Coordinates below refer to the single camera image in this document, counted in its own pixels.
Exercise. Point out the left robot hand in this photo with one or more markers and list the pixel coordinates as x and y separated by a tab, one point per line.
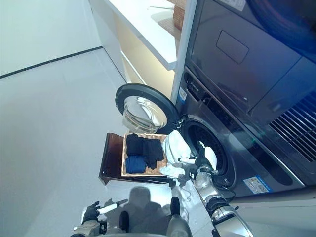
91	213

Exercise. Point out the white counter cabinet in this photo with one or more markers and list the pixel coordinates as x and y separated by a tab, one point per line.
138	24

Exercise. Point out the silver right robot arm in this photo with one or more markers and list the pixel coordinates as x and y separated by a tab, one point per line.
212	192

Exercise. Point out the energy label sticker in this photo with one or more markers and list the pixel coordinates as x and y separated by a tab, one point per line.
256	185

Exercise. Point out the rectangular wicker laundry basket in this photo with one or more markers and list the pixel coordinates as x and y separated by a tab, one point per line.
161	166

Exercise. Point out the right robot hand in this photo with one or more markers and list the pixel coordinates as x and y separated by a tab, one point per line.
209	158

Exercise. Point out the blue folded garment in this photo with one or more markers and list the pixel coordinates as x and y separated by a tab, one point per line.
135	164

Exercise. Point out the small blue sticker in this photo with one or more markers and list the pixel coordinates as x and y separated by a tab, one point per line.
183	94

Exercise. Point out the small wicker storage basket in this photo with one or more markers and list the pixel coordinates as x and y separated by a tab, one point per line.
179	14

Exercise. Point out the navy folded garment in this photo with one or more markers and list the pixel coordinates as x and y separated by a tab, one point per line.
134	144

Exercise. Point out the brown glossy stool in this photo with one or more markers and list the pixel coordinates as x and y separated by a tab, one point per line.
111	158

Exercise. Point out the right robot leg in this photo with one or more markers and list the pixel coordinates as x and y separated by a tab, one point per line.
176	222

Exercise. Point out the white garment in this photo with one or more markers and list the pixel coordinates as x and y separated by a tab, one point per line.
176	148

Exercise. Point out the robot leg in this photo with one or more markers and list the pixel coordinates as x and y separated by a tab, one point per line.
124	221
176	222

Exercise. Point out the black garment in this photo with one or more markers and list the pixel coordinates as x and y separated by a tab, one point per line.
154	153

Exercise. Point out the silver robot torso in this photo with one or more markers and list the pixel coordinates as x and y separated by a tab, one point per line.
138	235

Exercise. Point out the left robot leg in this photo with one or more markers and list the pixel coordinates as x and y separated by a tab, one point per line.
124	221

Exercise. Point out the grey stacked dryer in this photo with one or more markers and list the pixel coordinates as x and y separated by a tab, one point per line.
234	61

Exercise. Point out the round glass washer door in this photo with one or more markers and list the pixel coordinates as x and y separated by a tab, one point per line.
143	108

